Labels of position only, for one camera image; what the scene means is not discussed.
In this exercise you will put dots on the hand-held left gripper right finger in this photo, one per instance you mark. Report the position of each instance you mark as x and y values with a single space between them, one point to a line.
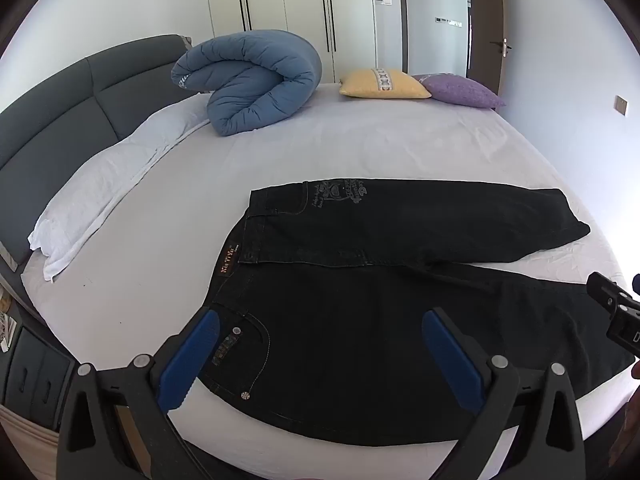
450 360

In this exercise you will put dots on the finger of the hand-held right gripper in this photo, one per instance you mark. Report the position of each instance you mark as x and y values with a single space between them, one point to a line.
607 290

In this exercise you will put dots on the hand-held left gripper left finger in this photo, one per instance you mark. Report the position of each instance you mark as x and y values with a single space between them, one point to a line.
190 360

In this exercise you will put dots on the black denim pants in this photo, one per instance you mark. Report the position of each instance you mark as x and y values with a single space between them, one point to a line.
350 310

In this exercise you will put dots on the dark grey nightstand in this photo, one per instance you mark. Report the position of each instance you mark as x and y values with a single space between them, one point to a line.
30 370

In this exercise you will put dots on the beige curtain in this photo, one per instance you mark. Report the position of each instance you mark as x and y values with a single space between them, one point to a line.
22 435

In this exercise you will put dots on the white pillow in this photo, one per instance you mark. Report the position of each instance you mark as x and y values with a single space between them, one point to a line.
100 175

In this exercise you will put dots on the purple cushion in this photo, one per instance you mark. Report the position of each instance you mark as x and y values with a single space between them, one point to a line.
462 91

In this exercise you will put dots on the grey upholstered headboard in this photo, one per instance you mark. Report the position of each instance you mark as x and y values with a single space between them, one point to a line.
60 110

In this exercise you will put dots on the yellow cushion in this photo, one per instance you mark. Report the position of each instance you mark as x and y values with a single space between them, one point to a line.
380 85

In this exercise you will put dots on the rolled blue duvet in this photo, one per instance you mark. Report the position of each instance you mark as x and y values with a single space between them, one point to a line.
260 75

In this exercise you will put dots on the brown door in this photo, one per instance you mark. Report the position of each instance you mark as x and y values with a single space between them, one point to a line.
487 10

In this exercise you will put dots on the white wardrobe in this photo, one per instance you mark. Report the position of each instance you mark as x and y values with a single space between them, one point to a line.
290 5

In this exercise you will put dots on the square wall switch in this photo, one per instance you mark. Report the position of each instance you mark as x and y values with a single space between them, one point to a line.
620 105

